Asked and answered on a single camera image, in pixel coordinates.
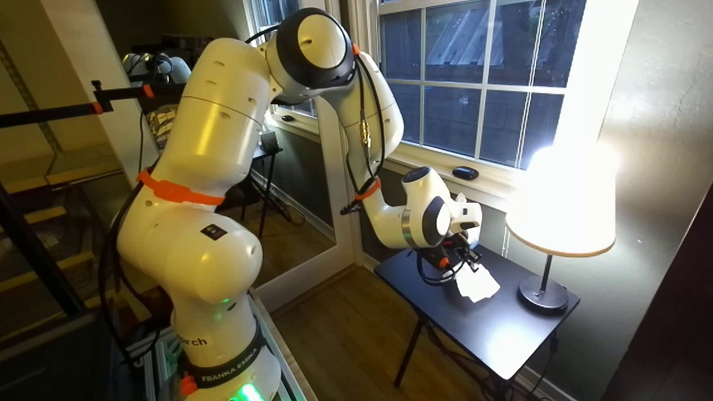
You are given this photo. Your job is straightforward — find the black camera tripod bar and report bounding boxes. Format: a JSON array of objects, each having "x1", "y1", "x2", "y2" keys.
[{"x1": 0, "y1": 77, "x2": 188, "y2": 129}]

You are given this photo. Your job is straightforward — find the table lamp with white shade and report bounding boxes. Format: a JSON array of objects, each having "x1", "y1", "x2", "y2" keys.
[{"x1": 507, "y1": 144, "x2": 617, "y2": 312}]

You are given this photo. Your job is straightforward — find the white tissue paper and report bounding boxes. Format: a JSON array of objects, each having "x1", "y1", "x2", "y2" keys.
[{"x1": 454, "y1": 265, "x2": 501, "y2": 303}]

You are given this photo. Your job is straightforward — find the white window frame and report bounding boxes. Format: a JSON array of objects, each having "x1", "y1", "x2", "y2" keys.
[{"x1": 237, "y1": 0, "x2": 643, "y2": 213}]

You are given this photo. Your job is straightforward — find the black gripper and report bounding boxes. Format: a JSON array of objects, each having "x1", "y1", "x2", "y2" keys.
[{"x1": 425, "y1": 236, "x2": 482, "y2": 283}]

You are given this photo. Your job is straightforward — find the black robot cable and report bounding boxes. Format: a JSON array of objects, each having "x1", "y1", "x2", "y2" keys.
[{"x1": 338, "y1": 51, "x2": 390, "y2": 218}]

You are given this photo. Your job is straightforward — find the black side table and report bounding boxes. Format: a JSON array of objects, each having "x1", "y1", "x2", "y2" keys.
[{"x1": 377, "y1": 247, "x2": 580, "y2": 401}]

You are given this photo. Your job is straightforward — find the black oval object on sill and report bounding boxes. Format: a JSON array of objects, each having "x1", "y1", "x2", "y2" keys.
[{"x1": 452, "y1": 165, "x2": 479, "y2": 180}]

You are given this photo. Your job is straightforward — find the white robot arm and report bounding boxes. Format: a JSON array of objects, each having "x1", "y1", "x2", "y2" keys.
[{"x1": 118, "y1": 9, "x2": 482, "y2": 401}]

